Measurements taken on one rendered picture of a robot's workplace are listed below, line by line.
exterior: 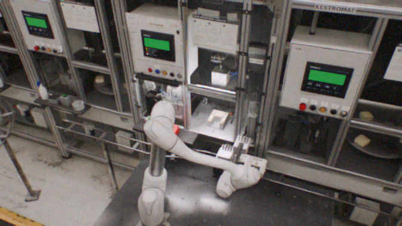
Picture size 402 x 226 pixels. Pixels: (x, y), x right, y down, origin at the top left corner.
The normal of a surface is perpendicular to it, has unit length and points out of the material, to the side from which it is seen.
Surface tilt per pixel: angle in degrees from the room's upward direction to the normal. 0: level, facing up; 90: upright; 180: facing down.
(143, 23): 90
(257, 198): 0
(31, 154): 0
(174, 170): 0
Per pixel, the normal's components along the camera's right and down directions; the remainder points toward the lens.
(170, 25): -0.36, 0.56
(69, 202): -0.01, -0.79
